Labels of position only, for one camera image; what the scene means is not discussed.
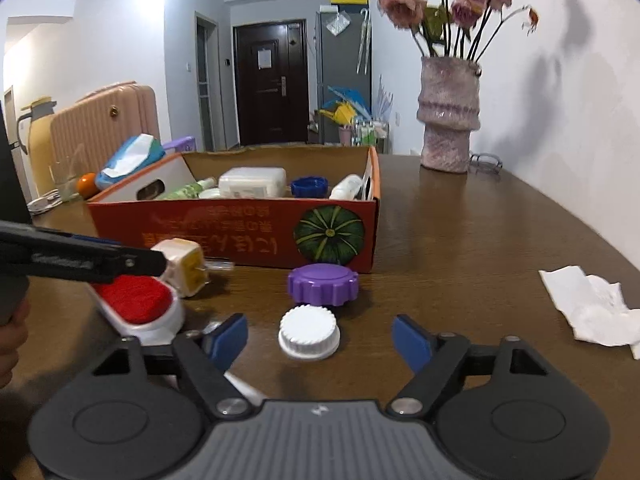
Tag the white plastic swab box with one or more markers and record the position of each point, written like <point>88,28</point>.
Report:
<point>252,183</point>

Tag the blue tissue pack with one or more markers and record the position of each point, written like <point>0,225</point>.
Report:
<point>130,160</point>

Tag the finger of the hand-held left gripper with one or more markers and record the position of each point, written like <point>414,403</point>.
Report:
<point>95,240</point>
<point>80,262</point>

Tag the green transparent bottle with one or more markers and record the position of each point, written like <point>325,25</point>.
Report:
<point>187,190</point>

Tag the pale purple plant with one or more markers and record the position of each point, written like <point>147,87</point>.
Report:
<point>384,100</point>

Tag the grey refrigerator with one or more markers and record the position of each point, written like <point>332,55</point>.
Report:
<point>342,75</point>

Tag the yellow thermos jug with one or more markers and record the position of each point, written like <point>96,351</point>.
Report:
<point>40,150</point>

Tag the red cardboard box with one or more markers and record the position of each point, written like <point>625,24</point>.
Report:
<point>240,235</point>

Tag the yellow box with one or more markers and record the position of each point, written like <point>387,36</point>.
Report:
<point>347,0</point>

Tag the dried pink roses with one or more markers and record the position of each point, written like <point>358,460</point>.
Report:
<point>405,5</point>

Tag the pink flower pot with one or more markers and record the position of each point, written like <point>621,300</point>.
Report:
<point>345,136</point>

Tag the clear glass cup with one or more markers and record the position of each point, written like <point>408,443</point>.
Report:
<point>65,182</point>

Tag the person's left hand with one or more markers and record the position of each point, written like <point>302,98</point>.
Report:
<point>9,350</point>

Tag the clear plastic bag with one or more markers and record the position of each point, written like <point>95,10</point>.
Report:
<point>337,22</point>

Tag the purple ridged cap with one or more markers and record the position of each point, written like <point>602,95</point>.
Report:
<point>322,284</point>

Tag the dark brown door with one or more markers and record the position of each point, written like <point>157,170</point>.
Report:
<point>270,100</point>

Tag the pink ribbed suitcase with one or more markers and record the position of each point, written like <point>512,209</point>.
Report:
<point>100,120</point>

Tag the crumpled white tissue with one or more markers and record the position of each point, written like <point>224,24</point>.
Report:
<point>590,305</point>

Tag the pink ceramic vase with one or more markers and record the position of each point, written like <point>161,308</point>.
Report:
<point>447,110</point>

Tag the blue umbrella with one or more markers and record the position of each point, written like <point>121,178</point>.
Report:
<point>350,96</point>

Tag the rack of small bottles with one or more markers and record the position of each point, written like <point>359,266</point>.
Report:
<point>370,132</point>

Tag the white tube bottle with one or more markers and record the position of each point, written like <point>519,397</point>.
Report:
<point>346,187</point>

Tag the orange fruit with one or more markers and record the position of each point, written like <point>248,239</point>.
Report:
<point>87,185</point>

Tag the white and yellow plug adapter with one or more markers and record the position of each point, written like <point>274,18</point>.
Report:
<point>186,266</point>

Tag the grey interior door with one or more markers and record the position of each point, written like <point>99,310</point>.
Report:
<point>206,85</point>

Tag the blue ridged cap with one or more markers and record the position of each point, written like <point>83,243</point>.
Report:
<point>310,187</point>

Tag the yellow watering can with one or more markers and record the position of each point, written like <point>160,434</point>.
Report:
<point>340,114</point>

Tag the hanging folded umbrella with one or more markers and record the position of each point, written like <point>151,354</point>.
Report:
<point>364,40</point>

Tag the purple plastic stool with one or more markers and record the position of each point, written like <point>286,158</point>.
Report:
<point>179,143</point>

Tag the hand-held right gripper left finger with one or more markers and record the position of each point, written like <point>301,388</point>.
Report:
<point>229,341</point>

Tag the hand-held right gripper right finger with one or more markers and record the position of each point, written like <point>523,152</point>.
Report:
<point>411,342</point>

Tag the white ridged cap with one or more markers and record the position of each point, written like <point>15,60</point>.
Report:
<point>309,332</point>

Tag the black paper bag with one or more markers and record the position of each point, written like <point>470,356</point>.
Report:
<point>11,175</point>

